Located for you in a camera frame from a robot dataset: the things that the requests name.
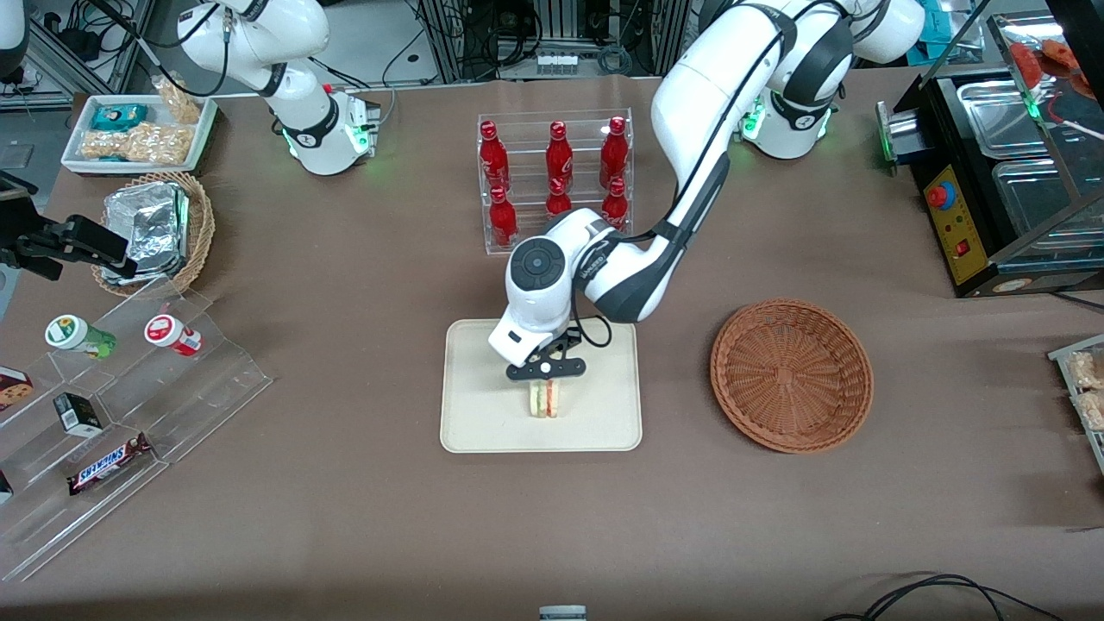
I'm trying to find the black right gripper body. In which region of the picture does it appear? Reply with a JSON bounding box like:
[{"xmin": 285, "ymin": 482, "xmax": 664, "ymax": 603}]
[{"xmin": 0, "ymin": 174, "xmax": 41, "ymax": 265}]

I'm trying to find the cream rectangular plastic tray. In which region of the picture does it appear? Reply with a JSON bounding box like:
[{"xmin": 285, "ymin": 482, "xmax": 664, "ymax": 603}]
[{"xmin": 440, "ymin": 317, "xmax": 644, "ymax": 454}]

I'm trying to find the small tan wicker basket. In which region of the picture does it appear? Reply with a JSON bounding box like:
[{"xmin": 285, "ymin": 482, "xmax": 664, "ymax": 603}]
[{"xmin": 92, "ymin": 171, "xmax": 216, "ymax": 298}]

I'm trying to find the large brown wicker basket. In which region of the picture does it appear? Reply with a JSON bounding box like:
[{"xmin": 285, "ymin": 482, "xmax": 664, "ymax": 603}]
[{"xmin": 710, "ymin": 298, "xmax": 875, "ymax": 455}]

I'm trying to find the aluminium foil container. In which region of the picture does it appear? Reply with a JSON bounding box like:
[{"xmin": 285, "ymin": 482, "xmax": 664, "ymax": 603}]
[{"xmin": 102, "ymin": 181, "xmax": 191, "ymax": 286}]

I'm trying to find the green lid drink cup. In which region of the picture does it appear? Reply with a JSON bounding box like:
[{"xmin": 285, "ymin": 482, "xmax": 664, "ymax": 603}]
[{"xmin": 45, "ymin": 315, "xmax": 116, "ymax": 360}]

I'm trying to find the large clear nut snack bag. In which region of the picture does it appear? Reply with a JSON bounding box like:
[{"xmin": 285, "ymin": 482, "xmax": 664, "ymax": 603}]
[{"xmin": 79, "ymin": 122, "xmax": 195, "ymax": 166}]

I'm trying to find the red lid drink cup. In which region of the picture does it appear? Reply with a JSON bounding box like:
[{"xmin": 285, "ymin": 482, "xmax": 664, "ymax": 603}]
[{"xmin": 144, "ymin": 314, "xmax": 204, "ymax": 357}]

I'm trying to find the white rectangular snack bin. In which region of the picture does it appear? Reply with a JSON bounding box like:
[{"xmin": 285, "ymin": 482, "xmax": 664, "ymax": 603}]
[{"xmin": 60, "ymin": 93, "xmax": 219, "ymax": 176}]

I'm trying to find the teal snack packet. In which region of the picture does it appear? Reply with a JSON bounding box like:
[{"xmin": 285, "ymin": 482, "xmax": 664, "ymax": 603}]
[{"xmin": 91, "ymin": 103, "xmax": 149, "ymax": 132}]

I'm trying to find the brown cookie box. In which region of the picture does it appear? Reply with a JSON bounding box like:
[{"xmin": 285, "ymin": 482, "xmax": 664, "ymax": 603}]
[{"xmin": 0, "ymin": 367, "xmax": 35, "ymax": 412}]

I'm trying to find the clear acrylic bottle rack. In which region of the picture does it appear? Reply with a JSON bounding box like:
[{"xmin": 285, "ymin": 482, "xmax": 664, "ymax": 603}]
[{"xmin": 477, "ymin": 108, "xmax": 633, "ymax": 256}]

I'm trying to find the small black carton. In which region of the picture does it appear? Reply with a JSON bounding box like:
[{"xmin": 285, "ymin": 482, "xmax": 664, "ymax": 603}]
[{"xmin": 53, "ymin": 392, "xmax": 104, "ymax": 436}]

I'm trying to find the small clear nut snack bag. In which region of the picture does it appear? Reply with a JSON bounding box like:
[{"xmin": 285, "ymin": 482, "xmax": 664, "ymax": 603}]
[{"xmin": 154, "ymin": 76, "xmax": 204, "ymax": 124}]

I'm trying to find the clear acrylic stepped display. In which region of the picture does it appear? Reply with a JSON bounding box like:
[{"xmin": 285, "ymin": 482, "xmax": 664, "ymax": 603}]
[{"xmin": 0, "ymin": 276, "xmax": 274, "ymax": 583}]

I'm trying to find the snickers chocolate bar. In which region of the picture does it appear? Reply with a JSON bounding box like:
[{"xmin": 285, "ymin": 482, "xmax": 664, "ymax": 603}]
[{"xmin": 67, "ymin": 433, "xmax": 154, "ymax": 496}]

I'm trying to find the black food warmer cabinet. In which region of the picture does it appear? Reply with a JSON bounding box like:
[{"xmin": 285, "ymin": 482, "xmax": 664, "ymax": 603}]
[{"xmin": 875, "ymin": 13, "xmax": 1104, "ymax": 299}]

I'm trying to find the teal box in background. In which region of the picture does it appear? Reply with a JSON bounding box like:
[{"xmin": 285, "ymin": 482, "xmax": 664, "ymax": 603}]
[{"xmin": 917, "ymin": 17, "xmax": 986, "ymax": 61}]

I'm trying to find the black floor cable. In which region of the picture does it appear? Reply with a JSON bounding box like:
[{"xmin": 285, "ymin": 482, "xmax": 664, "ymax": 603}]
[{"xmin": 824, "ymin": 574, "xmax": 1066, "ymax": 621}]

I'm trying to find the white wire rack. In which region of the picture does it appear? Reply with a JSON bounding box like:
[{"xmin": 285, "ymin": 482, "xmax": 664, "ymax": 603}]
[{"xmin": 1048, "ymin": 335, "xmax": 1104, "ymax": 475}]

